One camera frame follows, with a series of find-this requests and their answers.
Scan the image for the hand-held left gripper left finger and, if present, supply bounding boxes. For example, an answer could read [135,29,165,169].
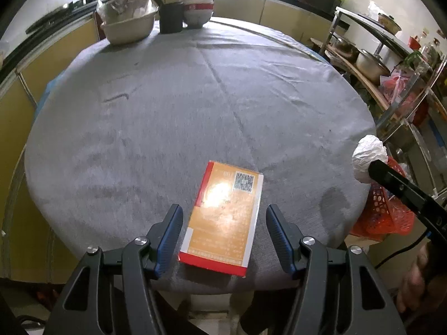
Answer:
[45,204,184,335]

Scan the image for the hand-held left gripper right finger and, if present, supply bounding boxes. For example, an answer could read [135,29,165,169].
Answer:
[266,204,407,335]

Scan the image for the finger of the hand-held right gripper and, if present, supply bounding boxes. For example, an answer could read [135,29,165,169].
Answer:
[368,159,447,233]

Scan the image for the red plastic basket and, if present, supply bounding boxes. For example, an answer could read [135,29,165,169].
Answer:
[350,157,417,242]

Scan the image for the white tissue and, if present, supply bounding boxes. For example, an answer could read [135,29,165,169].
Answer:
[351,134,389,185]

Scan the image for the orange red carton box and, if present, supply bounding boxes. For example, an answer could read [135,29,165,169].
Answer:
[177,161,264,279]

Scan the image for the person's right hand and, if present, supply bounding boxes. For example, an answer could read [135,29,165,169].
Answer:
[396,242,441,315]

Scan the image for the pink plastic bag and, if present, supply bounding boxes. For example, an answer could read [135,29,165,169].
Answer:
[380,68,428,119]

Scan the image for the grey tablecloth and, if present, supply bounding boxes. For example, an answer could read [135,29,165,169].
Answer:
[24,17,378,292]

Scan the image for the metal shelf rack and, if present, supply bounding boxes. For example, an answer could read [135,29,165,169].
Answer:
[323,6,447,196]

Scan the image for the steel pot with lid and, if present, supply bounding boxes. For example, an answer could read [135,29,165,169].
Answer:
[355,49,391,85]

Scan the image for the small steel pot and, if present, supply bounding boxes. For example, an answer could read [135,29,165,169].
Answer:
[332,37,358,60]

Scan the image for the enamel pot with lid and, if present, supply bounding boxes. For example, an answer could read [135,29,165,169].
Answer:
[376,13,403,35]

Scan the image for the black chopstick cup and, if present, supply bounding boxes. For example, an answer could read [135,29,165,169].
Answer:
[159,2,185,34]

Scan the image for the steel bowl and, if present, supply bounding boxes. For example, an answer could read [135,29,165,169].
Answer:
[97,0,159,45]

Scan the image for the stacked red white bowls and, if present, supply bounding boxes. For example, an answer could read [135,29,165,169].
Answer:
[180,0,214,29]

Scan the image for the black cable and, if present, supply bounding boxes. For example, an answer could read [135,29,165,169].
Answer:
[374,232,434,269]

